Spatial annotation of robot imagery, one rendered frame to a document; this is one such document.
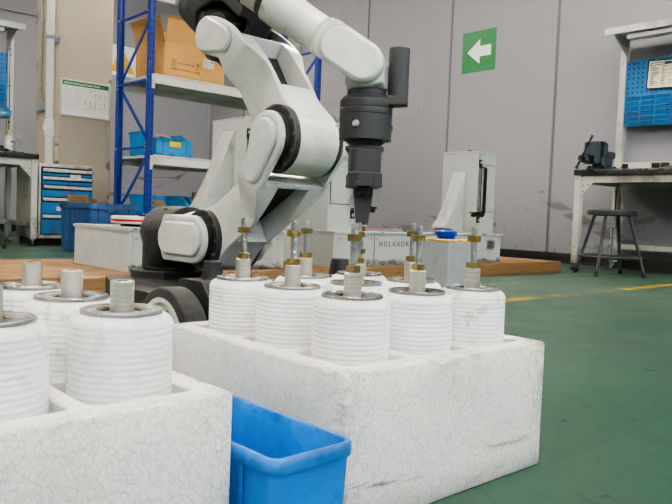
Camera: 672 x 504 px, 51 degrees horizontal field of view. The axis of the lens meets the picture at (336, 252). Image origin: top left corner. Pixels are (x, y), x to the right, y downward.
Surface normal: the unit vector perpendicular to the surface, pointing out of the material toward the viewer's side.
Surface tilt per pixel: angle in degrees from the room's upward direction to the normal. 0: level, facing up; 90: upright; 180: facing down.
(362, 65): 90
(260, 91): 90
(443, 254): 90
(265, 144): 90
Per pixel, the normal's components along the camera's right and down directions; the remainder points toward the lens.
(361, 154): 0.04, 0.06
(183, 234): -0.73, 0.00
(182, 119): 0.68, 0.07
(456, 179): -0.67, -0.37
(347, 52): -0.20, 0.04
